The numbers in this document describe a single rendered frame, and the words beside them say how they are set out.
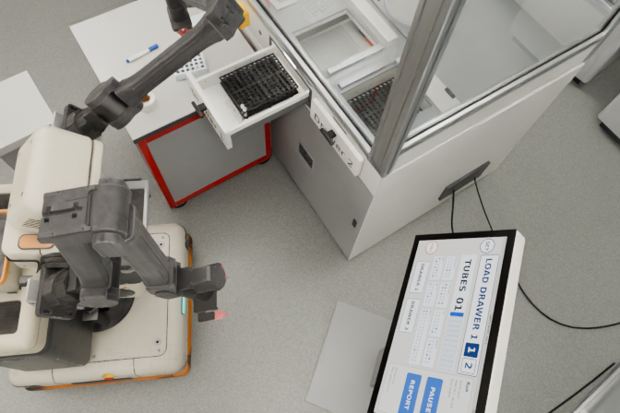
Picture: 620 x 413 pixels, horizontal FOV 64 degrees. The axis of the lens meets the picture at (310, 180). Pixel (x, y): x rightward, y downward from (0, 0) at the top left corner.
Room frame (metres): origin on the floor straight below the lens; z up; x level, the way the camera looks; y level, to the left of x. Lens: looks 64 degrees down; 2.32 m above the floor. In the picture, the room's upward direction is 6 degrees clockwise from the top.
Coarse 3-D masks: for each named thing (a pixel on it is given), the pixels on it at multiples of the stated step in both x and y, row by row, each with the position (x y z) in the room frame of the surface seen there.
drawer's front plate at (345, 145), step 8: (312, 104) 1.00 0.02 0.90; (320, 104) 0.98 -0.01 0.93; (312, 112) 0.99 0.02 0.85; (320, 112) 0.96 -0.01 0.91; (320, 120) 0.95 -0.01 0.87; (328, 120) 0.92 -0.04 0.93; (328, 128) 0.91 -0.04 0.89; (336, 128) 0.89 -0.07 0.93; (336, 136) 0.88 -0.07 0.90; (344, 136) 0.86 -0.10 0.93; (336, 144) 0.87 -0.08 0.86; (344, 144) 0.84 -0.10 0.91; (344, 152) 0.83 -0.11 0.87; (352, 152) 0.81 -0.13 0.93; (344, 160) 0.83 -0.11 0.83; (352, 160) 0.80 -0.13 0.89; (360, 160) 0.78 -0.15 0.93; (352, 168) 0.79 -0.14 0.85; (360, 168) 0.78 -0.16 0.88
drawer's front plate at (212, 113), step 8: (192, 80) 1.02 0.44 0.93; (192, 88) 1.02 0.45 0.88; (200, 88) 0.99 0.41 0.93; (200, 96) 0.96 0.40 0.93; (208, 104) 0.93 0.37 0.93; (208, 112) 0.93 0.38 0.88; (216, 112) 0.90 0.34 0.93; (216, 120) 0.87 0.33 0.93; (216, 128) 0.88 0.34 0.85; (224, 128) 0.84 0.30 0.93; (224, 136) 0.83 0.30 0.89; (224, 144) 0.84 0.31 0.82
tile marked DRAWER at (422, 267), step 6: (420, 264) 0.43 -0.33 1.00; (426, 264) 0.43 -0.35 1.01; (414, 270) 0.42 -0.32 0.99; (420, 270) 0.41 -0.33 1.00; (426, 270) 0.41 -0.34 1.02; (414, 276) 0.40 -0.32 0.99; (420, 276) 0.40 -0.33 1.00; (426, 276) 0.39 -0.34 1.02; (414, 282) 0.38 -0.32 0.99; (420, 282) 0.38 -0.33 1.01; (414, 288) 0.36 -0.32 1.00; (420, 288) 0.36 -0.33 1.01
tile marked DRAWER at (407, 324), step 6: (408, 300) 0.33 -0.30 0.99; (414, 300) 0.33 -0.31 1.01; (420, 300) 0.33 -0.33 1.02; (408, 306) 0.31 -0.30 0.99; (414, 306) 0.31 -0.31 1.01; (408, 312) 0.30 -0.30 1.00; (414, 312) 0.30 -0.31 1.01; (402, 318) 0.28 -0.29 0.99; (408, 318) 0.28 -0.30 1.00; (414, 318) 0.28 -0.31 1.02; (402, 324) 0.26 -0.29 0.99; (408, 324) 0.26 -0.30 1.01; (414, 324) 0.26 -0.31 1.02; (402, 330) 0.25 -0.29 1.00; (408, 330) 0.25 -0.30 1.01
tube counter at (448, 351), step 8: (456, 296) 0.33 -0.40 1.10; (456, 304) 0.30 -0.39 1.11; (464, 304) 0.30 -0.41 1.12; (456, 312) 0.29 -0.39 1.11; (464, 312) 0.28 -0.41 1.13; (448, 320) 0.27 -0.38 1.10; (456, 320) 0.26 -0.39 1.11; (448, 328) 0.24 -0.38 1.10; (456, 328) 0.24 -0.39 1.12; (448, 336) 0.22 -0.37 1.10; (456, 336) 0.22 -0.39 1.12; (448, 344) 0.21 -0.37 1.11; (456, 344) 0.21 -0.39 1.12; (440, 352) 0.19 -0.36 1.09; (448, 352) 0.19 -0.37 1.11; (456, 352) 0.19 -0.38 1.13; (440, 360) 0.17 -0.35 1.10; (448, 360) 0.17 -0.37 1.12; (440, 368) 0.15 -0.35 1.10; (448, 368) 0.15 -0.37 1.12
